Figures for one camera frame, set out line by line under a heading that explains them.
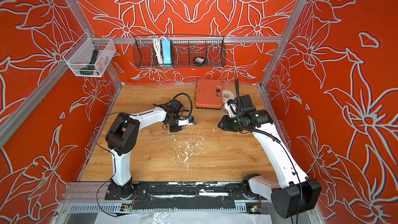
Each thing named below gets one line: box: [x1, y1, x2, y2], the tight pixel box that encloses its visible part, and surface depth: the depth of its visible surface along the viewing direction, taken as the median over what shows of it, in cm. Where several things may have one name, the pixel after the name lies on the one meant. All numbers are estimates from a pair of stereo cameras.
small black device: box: [193, 56, 206, 64], surface depth 97 cm
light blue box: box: [161, 39, 172, 67], surface depth 92 cm
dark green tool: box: [79, 49, 99, 76], surface depth 82 cm
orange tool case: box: [194, 78, 223, 110], surface depth 112 cm
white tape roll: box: [221, 89, 235, 104], surface depth 115 cm
